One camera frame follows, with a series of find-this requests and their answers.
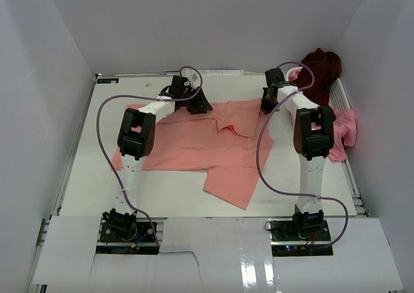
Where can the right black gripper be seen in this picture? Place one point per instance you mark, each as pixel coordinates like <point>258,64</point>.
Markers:
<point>265,108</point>

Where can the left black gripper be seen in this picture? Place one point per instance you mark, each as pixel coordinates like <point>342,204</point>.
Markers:
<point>201,104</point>

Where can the salmon pink t shirt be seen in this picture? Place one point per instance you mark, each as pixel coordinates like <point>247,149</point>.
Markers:
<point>229,143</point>

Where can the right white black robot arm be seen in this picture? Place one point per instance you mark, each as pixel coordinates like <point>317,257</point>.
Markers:
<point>313,138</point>

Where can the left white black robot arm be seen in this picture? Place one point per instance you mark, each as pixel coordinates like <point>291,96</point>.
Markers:
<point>135,141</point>

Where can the papers behind table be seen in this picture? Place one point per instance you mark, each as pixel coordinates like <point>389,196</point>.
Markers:
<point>212,72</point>

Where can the dark red shirt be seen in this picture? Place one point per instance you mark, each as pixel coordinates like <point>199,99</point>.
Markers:
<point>327,68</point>

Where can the white plastic laundry basket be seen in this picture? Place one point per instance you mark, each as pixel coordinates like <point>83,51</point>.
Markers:
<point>337,99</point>

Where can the pink shirt in basket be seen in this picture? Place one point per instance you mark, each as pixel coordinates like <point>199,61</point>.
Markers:
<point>345,132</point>

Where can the black label sticker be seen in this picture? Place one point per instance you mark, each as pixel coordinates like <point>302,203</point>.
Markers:
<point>107,80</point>

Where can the white paper sheets front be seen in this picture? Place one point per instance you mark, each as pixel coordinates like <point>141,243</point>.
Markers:
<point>214,255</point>

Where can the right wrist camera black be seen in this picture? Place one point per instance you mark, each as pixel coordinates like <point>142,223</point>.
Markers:
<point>274,77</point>

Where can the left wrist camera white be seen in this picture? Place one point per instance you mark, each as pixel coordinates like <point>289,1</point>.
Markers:
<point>194,80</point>

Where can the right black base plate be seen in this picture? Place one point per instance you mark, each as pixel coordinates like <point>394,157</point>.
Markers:
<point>286,241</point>

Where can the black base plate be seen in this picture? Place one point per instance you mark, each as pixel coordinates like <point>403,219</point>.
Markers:
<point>139,235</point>
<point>286,241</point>

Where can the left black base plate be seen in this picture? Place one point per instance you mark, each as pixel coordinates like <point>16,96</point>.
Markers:
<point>139,235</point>

